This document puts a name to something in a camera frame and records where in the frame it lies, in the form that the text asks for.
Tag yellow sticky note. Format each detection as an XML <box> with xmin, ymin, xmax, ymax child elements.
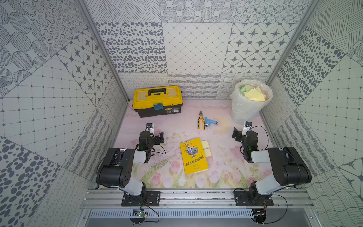
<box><xmin>203</xmin><ymin>148</ymin><xmax>212</xmax><ymax>158</ymax></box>
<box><xmin>201</xmin><ymin>141</ymin><xmax>209</xmax><ymax>149</ymax></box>

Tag yellow children's book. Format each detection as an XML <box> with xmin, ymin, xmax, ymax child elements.
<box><xmin>180</xmin><ymin>138</ymin><xmax>209</xmax><ymax>175</ymax></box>

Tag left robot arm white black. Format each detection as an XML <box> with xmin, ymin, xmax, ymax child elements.
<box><xmin>96</xmin><ymin>131</ymin><xmax>164</xmax><ymax>200</ymax></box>

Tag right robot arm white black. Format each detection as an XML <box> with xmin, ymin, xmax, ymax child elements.
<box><xmin>232</xmin><ymin>128</ymin><xmax>312</xmax><ymax>199</ymax></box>

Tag discarded sticky notes pile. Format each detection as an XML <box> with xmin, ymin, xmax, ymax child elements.
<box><xmin>240</xmin><ymin>85</ymin><xmax>268</xmax><ymax>102</ymax></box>

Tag yellow black toolbox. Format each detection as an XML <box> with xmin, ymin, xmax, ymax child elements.
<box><xmin>132</xmin><ymin>86</ymin><xmax>183</xmax><ymax>118</ymax></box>

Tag white trash bin with bag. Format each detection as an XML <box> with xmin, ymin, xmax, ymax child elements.
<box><xmin>230</xmin><ymin>79</ymin><xmax>274</xmax><ymax>124</ymax></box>

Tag left controller board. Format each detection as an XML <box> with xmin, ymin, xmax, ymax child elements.
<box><xmin>130</xmin><ymin>210</ymin><xmax>147</xmax><ymax>224</ymax></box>

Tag controller board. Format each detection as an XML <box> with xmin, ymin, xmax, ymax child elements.
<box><xmin>252</xmin><ymin>209</ymin><xmax>267</xmax><ymax>224</ymax></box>
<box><xmin>130</xmin><ymin>210</ymin><xmax>147</xmax><ymax>224</ymax></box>

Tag right controller board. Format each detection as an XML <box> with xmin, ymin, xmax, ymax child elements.
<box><xmin>252</xmin><ymin>209</ymin><xmax>267</xmax><ymax>224</ymax></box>

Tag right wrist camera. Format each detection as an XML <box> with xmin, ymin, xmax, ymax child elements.
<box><xmin>242</xmin><ymin>121</ymin><xmax>252</xmax><ymax>135</ymax></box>

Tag yellow handled pliers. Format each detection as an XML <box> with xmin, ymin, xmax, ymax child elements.
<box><xmin>198</xmin><ymin>111</ymin><xmax>205</xmax><ymax>130</ymax></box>

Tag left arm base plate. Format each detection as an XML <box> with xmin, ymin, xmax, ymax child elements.
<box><xmin>122</xmin><ymin>191</ymin><xmax>161</xmax><ymax>207</ymax></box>

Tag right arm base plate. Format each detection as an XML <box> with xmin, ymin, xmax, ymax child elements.
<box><xmin>233</xmin><ymin>191</ymin><xmax>274</xmax><ymax>207</ymax></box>

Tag aluminium mounting rail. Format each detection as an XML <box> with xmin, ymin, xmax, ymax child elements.
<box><xmin>81</xmin><ymin>189</ymin><xmax>313</xmax><ymax>209</ymax></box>

